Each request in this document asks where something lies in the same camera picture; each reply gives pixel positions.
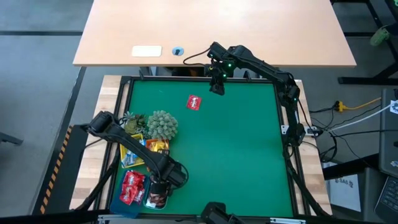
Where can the white rectangular desk plate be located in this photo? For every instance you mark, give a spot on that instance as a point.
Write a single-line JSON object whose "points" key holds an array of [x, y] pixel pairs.
{"points": [[146, 51]]}

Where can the round grey desk grommet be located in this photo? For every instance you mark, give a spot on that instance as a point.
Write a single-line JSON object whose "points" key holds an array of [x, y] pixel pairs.
{"points": [[178, 51]]}

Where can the silver metal bracket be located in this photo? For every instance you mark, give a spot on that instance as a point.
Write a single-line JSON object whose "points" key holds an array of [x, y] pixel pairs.
{"points": [[115, 217], [287, 221]]}

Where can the grey metal arm base plate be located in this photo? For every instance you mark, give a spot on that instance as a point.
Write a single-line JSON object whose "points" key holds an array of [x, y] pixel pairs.
{"points": [[284, 129]]}

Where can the blue plastic tray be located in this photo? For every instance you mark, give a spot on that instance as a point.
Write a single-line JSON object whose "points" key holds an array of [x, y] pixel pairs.
{"points": [[116, 202]]}

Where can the grey chair foot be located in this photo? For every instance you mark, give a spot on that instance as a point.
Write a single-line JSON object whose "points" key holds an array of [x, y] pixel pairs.
{"points": [[11, 139]]}

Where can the light green object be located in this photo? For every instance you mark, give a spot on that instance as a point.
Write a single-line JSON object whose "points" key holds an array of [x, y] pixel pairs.
{"points": [[379, 36]]}

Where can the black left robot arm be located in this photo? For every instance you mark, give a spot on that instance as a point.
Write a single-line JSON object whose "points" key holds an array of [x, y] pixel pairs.
{"points": [[130, 143]]}

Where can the black frame clamp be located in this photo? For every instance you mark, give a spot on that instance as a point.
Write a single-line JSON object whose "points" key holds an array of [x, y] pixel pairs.
{"points": [[247, 75]]}

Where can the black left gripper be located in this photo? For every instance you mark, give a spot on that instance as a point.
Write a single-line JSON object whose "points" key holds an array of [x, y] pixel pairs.
{"points": [[169, 172]]}

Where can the black keyboard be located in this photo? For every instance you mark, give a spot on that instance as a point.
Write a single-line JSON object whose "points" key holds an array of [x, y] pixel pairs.
{"points": [[388, 199]]}

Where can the black hazard striped floor mat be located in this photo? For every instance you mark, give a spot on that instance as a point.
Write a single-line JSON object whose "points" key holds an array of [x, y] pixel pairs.
{"points": [[63, 180]]}

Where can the black side desk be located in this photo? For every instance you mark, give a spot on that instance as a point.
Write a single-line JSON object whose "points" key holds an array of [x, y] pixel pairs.
{"points": [[348, 168]]}

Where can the brown Snickers bar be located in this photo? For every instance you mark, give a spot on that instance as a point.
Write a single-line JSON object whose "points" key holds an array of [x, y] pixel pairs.
{"points": [[161, 199]]}

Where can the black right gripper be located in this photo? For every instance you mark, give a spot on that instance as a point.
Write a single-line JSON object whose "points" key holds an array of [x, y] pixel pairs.
{"points": [[220, 60]]}

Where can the white blue Hershey's bar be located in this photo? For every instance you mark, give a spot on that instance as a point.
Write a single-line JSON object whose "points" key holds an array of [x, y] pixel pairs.
{"points": [[142, 142], [129, 159]]}

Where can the white labelled box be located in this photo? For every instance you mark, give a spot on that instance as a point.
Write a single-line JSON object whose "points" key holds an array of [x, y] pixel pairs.
{"points": [[345, 193]]}

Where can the light brown wooden desk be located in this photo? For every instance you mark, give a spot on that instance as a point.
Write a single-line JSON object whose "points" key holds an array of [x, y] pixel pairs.
{"points": [[124, 31]]}

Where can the clear teal plastic tray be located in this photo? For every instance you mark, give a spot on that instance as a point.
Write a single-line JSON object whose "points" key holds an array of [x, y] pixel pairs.
{"points": [[146, 199]]}

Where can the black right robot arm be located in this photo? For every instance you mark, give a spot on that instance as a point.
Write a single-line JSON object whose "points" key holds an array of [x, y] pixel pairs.
{"points": [[280, 77]]}

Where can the black desk leg frame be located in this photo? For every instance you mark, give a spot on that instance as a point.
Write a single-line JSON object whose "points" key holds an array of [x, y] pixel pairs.
{"points": [[357, 80]]}

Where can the white power strip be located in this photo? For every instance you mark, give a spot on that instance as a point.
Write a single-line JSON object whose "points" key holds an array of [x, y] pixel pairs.
{"points": [[311, 130]]}

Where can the dark grey cabinet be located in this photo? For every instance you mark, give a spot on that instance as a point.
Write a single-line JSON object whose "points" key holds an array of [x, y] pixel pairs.
{"points": [[388, 140]]}

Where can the white red candy bar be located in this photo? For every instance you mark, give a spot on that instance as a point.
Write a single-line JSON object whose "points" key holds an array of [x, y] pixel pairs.
{"points": [[151, 203]]}

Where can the yellow Sour Patch candy packet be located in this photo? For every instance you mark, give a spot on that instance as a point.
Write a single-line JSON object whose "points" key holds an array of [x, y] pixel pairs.
{"points": [[160, 146]]}

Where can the pale green succulent in pot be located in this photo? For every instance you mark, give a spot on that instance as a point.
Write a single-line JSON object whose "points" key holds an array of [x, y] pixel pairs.
{"points": [[161, 124]]}

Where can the yellow plastic basket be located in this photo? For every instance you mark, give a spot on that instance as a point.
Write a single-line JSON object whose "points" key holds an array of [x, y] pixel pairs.
{"points": [[122, 149]]}

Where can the black frame strut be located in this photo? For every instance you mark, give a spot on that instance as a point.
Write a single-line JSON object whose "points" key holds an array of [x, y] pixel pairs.
{"points": [[99, 183], [306, 193]]}

